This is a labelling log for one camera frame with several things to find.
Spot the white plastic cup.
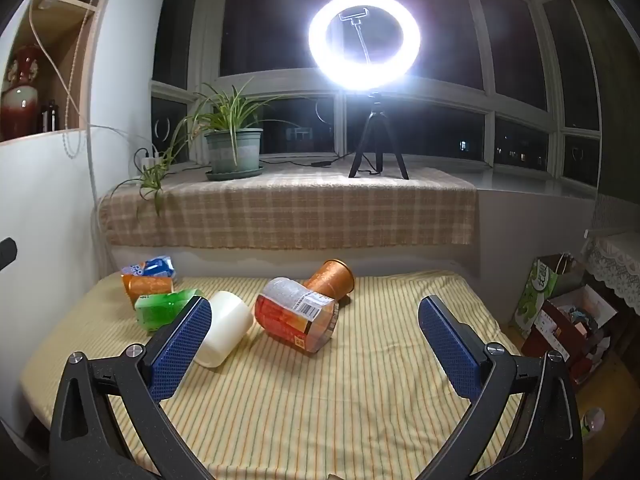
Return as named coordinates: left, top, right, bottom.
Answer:
left=193, top=290, right=254, bottom=369

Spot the blue snack packet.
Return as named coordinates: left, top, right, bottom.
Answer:
left=122, top=255, right=178, bottom=281

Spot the beige checked cloth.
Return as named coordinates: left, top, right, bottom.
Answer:
left=98, top=165, right=479, bottom=250

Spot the small clear bottle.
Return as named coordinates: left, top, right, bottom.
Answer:
left=580, top=406, right=607, bottom=442

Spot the clear plastic cup orange label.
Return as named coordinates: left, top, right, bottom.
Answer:
left=254, top=277, right=340, bottom=355

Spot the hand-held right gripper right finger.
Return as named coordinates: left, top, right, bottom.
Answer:
left=413, top=295, right=585, bottom=480

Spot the orange paper cup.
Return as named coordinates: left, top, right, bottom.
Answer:
left=303, top=259, right=355, bottom=301

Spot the yellow striped tablecloth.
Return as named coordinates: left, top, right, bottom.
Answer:
left=20, top=269, right=523, bottom=480

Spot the green paper bag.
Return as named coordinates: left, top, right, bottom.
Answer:
left=512, top=253, right=591, bottom=340

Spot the black power cable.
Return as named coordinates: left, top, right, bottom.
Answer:
left=260, top=154, right=357, bottom=169

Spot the wooden shelf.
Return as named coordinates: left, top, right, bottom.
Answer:
left=0, top=0, right=101, bottom=147

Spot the ring light on black tripod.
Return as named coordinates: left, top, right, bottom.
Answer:
left=308, top=0, right=423, bottom=181

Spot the white lace cloth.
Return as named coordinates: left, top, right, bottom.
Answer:
left=584, top=232, right=640, bottom=317

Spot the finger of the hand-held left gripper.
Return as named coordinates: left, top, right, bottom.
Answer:
left=0, top=238, right=19, bottom=272

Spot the white power strip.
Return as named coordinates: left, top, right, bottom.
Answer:
left=133, top=147, right=166, bottom=172

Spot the green plastic bottle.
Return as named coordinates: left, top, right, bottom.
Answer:
left=134, top=289, right=206, bottom=336

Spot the white charging cable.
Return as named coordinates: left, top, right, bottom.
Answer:
left=28, top=0, right=133, bottom=201

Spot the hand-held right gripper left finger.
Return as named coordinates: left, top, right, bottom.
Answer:
left=49, top=295, right=215, bottom=480

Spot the spider plant in green pot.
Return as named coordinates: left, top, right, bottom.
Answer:
left=112, top=78, right=296, bottom=217

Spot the dark bottle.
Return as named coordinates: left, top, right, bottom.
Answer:
left=41, top=100, right=60, bottom=134

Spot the orange drink can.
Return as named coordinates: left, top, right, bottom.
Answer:
left=121, top=274, right=175, bottom=308

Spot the red cardboard box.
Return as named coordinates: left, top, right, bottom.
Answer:
left=520, top=285, right=621, bottom=386

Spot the red ceramic vase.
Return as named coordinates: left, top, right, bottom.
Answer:
left=0, top=45, right=44, bottom=142

